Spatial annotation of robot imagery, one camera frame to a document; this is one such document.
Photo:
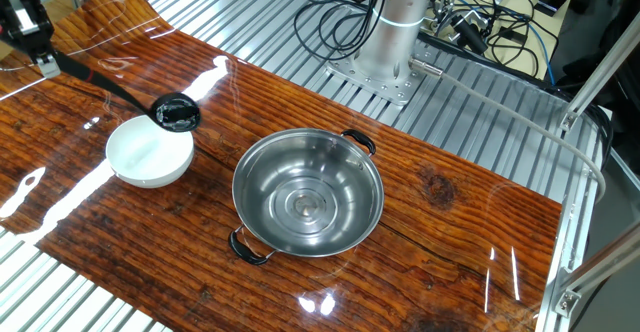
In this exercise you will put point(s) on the white ceramic bowl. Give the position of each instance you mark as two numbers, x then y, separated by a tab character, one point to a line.
145	157

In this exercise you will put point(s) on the black cylindrical device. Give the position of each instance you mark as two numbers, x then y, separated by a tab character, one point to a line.
470	34

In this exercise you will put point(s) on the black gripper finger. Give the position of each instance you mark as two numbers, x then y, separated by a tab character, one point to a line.
30	27

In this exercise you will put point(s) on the beige wooden desk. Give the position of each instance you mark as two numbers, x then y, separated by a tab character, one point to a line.
522	2

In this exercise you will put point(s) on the black rectangular box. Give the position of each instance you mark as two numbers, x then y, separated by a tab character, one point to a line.
552	0

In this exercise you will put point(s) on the black plastic ladle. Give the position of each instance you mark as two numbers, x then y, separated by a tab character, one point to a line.
175	112

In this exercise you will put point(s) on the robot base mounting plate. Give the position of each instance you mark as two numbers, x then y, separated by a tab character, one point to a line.
395	92

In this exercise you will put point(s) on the glossy wood-grain mat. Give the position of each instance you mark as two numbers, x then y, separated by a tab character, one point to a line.
450	252

